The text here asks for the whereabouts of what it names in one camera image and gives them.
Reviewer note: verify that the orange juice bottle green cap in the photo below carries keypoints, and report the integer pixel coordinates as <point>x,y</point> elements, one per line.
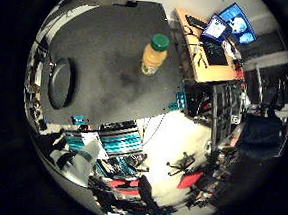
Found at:
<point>153,56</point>

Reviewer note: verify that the wooden desk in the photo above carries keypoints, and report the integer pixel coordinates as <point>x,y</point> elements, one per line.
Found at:
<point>211,72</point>

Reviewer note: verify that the person in dark clothes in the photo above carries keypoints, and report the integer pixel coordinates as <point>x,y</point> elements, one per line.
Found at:
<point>260,135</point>

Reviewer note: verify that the red office chair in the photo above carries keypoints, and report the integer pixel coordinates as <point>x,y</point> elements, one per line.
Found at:
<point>188,177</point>

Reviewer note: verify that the black keyboard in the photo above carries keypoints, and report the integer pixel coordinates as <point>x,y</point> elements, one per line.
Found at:
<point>195,22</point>

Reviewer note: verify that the computer monitor blue screen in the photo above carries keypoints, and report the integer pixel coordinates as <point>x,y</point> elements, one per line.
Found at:
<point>239,24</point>

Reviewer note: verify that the teal striped crate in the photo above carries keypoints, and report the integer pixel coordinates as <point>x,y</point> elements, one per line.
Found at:
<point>122,141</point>

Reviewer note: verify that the open black laptop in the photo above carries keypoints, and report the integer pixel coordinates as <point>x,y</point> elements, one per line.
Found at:
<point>215,43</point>

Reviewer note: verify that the black round pan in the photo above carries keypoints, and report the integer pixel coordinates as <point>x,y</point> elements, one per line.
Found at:
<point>61,83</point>

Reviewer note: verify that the metal shelf rack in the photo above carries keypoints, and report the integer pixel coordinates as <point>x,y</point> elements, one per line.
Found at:
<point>224,114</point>

